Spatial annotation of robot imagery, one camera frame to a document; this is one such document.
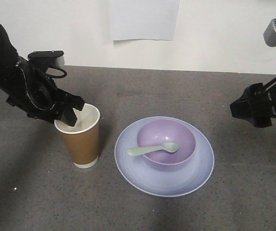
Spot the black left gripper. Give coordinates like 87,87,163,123
6,61,85,127

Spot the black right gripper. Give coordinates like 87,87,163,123
230,77,276,128

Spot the brown paper cup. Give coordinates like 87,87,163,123
54,103,100,169

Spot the pale green plastic spoon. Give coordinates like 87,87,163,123
127,142,179,156

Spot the purple plastic bowl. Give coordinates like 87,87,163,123
137,119,197,170

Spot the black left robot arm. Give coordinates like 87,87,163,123
0,24,85,127

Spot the light blue plastic plate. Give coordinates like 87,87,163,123
114,116,214,197

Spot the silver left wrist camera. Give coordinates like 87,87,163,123
27,51,65,68

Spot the white paper sheet on wall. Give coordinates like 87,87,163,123
109,0,180,41

